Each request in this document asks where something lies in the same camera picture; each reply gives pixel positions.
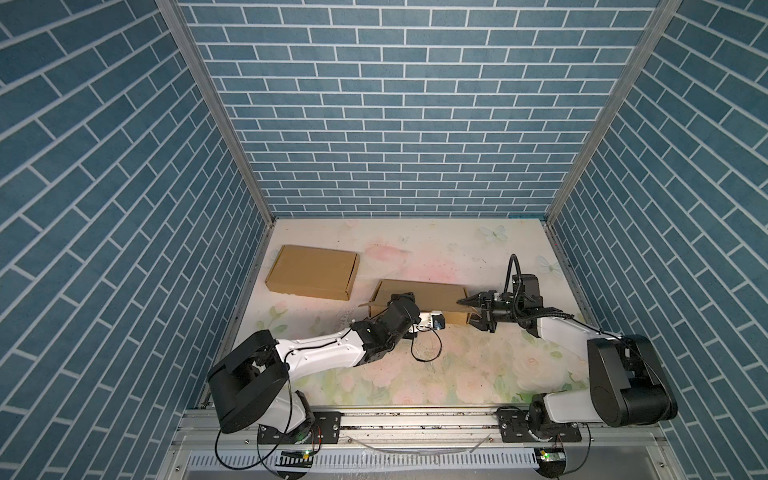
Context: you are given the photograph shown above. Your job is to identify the white slotted cable duct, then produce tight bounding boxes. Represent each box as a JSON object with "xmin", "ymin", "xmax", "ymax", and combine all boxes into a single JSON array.
[{"xmin": 185, "ymin": 449, "xmax": 539, "ymax": 472}]

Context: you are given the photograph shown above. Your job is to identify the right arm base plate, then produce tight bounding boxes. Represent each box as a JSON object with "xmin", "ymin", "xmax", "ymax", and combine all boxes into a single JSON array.
[{"xmin": 495, "ymin": 407, "xmax": 582, "ymax": 443}]

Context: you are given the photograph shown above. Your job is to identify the aluminium front rail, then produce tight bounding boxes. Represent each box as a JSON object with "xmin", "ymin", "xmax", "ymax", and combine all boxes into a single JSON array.
[{"xmin": 158, "ymin": 406, "xmax": 684, "ymax": 479}]

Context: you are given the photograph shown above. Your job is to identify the brown cardboard box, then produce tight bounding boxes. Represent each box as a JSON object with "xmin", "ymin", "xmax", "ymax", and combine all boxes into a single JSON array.
[{"xmin": 265, "ymin": 245, "xmax": 360, "ymax": 301}]

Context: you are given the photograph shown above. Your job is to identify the cardboard stack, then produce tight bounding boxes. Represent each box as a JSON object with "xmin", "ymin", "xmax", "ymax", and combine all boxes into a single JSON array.
[{"xmin": 361, "ymin": 279, "xmax": 473, "ymax": 325}]

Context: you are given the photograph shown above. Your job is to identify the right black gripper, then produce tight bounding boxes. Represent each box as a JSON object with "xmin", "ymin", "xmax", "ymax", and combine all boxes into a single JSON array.
[{"xmin": 457, "ymin": 291, "xmax": 522, "ymax": 333}]

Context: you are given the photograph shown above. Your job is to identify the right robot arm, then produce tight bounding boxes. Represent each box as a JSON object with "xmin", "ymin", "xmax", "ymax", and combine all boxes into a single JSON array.
[{"xmin": 457, "ymin": 274, "xmax": 678, "ymax": 441}]

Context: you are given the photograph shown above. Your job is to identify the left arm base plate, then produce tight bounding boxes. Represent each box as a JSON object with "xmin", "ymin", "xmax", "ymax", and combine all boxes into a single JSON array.
[{"xmin": 256, "ymin": 410, "xmax": 343, "ymax": 446}]

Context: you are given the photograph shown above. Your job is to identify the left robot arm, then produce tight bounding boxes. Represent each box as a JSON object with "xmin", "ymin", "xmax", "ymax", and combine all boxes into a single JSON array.
[{"xmin": 207, "ymin": 292, "xmax": 420, "ymax": 443}]

